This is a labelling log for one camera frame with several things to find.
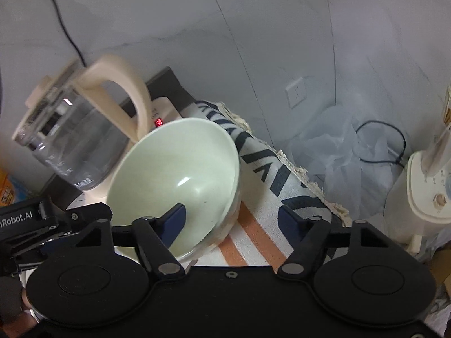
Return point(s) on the cardboard box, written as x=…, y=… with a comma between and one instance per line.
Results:
x=440, y=264

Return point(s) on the patterned white cloth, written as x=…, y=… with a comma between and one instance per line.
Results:
x=260, y=197

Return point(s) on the white wall socket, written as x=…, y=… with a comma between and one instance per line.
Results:
x=295, y=92

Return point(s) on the cream floor fan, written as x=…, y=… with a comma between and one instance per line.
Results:
x=412, y=197

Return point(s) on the orange packet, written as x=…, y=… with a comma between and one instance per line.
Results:
x=7, y=190

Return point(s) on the pale green bowl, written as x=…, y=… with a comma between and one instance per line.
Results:
x=169, y=169

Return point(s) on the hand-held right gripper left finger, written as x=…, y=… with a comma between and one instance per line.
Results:
x=177, y=220

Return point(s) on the person's left hand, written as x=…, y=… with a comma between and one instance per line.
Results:
x=24, y=301

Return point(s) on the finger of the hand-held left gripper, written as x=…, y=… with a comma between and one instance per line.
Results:
x=58, y=241
x=86, y=214

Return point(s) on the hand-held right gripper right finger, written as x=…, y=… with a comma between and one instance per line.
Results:
x=290, y=223

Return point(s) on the translucent plastic sheet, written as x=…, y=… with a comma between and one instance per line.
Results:
x=327, y=169

